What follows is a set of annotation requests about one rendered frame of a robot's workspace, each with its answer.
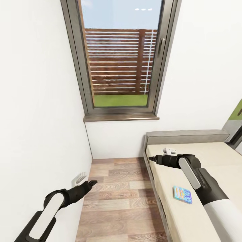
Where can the board game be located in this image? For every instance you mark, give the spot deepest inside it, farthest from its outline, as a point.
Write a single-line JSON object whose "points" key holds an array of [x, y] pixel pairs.
{"points": [[182, 194]]}

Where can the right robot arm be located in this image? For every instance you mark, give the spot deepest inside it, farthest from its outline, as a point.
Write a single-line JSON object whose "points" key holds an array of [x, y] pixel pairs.
{"points": [[225, 217]]}

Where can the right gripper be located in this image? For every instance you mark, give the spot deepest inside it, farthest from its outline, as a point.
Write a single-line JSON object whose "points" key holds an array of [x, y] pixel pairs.
{"points": [[162, 160]]}

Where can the bed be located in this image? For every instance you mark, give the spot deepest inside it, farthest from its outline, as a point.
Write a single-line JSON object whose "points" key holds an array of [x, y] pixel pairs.
{"points": [[184, 222]]}

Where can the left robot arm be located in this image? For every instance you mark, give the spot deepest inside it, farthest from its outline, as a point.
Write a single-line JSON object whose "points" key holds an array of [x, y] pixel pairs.
{"points": [[40, 226]]}

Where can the door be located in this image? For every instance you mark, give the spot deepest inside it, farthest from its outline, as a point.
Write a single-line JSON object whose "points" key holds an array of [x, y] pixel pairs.
{"points": [[234, 127]]}

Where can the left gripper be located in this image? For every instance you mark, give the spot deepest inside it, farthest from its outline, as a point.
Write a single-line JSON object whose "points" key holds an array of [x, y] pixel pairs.
{"points": [[83, 189]]}

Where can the fixed window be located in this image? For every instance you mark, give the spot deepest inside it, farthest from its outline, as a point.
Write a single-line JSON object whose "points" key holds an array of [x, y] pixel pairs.
{"points": [[119, 49]]}

